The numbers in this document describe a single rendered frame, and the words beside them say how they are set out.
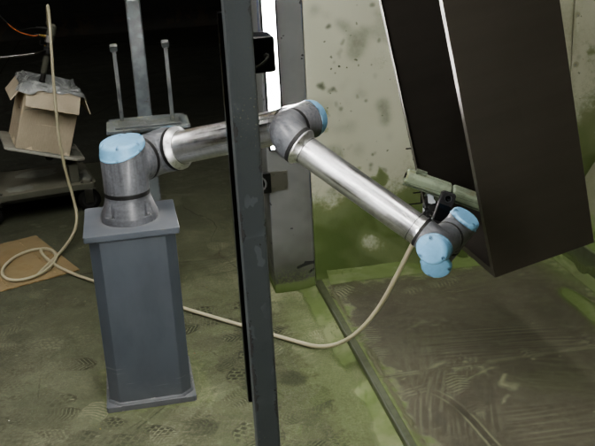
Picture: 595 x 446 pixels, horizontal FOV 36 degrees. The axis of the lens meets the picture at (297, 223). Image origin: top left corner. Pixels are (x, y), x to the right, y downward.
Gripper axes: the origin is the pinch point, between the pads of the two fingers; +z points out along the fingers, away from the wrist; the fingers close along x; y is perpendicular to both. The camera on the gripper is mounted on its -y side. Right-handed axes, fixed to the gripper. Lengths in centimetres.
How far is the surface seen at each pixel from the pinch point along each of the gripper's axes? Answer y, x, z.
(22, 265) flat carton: 163, -145, 82
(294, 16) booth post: -2, -61, 89
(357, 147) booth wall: 40, -18, 82
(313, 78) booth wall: 18, -45, 85
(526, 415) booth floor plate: 42, 48, -42
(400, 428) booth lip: 55, 11, -51
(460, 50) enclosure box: -50, -14, -4
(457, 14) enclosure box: -59, -19, -1
